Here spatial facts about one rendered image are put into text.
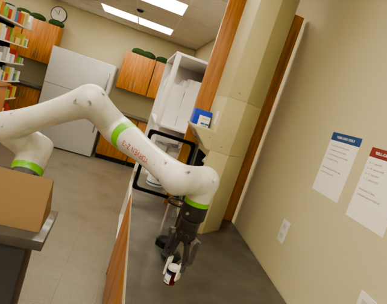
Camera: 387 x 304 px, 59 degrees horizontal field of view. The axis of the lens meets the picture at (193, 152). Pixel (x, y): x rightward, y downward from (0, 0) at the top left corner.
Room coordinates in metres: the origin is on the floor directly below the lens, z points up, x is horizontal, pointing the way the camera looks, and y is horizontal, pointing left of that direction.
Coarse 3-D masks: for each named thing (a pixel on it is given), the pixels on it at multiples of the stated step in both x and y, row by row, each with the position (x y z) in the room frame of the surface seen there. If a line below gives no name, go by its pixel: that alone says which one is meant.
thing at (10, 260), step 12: (0, 252) 1.26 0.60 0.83; (12, 252) 1.27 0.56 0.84; (24, 252) 1.28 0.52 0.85; (0, 264) 1.26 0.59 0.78; (12, 264) 1.27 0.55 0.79; (24, 264) 1.35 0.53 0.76; (0, 276) 1.27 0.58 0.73; (12, 276) 1.28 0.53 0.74; (24, 276) 1.45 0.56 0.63; (0, 288) 1.27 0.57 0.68; (12, 288) 1.28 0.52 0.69; (0, 300) 1.27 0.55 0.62; (12, 300) 1.29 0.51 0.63
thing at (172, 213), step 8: (176, 200) 1.61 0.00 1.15; (168, 208) 1.54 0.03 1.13; (176, 208) 1.52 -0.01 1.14; (168, 216) 1.53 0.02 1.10; (176, 216) 1.52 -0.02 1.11; (168, 224) 1.52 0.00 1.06; (176, 224) 1.53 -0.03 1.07; (160, 232) 1.54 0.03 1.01; (168, 232) 1.52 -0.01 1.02; (160, 240) 1.53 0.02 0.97
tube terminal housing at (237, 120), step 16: (224, 96) 1.92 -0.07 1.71; (224, 112) 1.84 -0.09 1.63; (240, 112) 1.86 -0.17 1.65; (256, 112) 1.99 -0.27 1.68; (224, 128) 1.85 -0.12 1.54; (240, 128) 1.88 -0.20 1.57; (224, 144) 1.85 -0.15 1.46; (240, 144) 1.94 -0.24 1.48; (208, 160) 1.84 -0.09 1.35; (224, 160) 1.86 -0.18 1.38; (240, 160) 1.99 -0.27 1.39; (224, 176) 1.89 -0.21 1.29; (224, 192) 1.95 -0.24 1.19; (224, 208) 2.01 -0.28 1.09; (208, 224) 1.90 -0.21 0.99
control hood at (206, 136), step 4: (192, 124) 1.92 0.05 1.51; (196, 124) 1.97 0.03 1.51; (192, 128) 2.00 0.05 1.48; (196, 128) 1.82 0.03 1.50; (200, 128) 1.82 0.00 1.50; (204, 128) 1.85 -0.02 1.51; (208, 128) 1.95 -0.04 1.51; (196, 132) 1.89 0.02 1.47; (200, 132) 1.82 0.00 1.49; (204, 132) 1.83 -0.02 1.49; (208, 132) 1.83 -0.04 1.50; (212, 132) 1.84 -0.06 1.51; (200, 136) 1.83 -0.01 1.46; (204, 136) 1.83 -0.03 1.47; (208, 136) 1.83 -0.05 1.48; (212, 136) 1.84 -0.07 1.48; (200, 140) 1.88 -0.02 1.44; (204, 140) 1.83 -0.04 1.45; (208, 140) 1.84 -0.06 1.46; (212, 140) 1.84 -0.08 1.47; (204, 144) 1.83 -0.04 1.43; (208, 144) 1.84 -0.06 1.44; (208, 148) 1.84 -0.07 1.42
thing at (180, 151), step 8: (152, 136) 2.12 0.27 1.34; (160, 136) 2.12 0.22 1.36; (176, 136) 2.13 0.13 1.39; (160, 144) 2.12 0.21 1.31; (168, 144) 2.13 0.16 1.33; (176, 144) 2.13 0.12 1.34; (184, 144) 2.13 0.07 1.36; (168, 152) 2.13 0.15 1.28; (176, 152) 2.13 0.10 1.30; (184, 152) 2.13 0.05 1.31; (184, 160) 2.14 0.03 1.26; (144, 168) 2.12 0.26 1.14; (144, 176) 2.12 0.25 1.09; (152, 176) 2.12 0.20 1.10; (144, 184) 2.12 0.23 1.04; (152, 184) 2.12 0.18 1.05; (160, 192) 2.13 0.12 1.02
